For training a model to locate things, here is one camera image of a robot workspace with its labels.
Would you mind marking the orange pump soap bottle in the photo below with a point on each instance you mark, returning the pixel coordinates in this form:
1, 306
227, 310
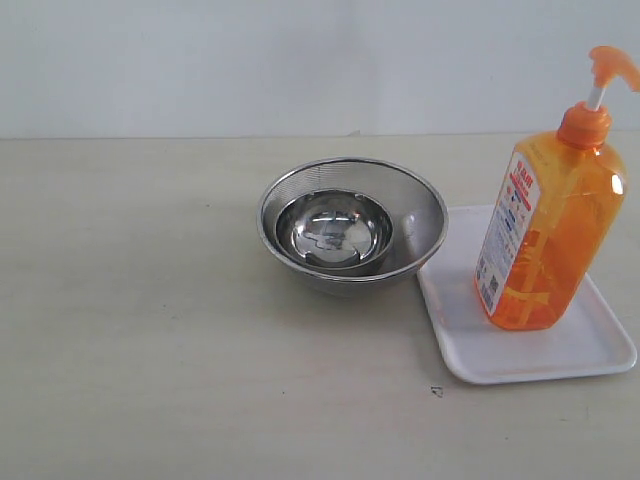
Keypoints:
560, 194

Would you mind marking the small stainless steel bowl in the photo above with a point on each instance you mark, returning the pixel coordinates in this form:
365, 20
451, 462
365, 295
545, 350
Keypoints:
336, 232

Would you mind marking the steel mesh colander basket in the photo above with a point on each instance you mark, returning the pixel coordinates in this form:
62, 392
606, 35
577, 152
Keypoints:
417, 209

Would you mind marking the white rectangular plastic tray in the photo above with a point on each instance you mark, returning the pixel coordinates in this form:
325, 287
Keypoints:
588, 341

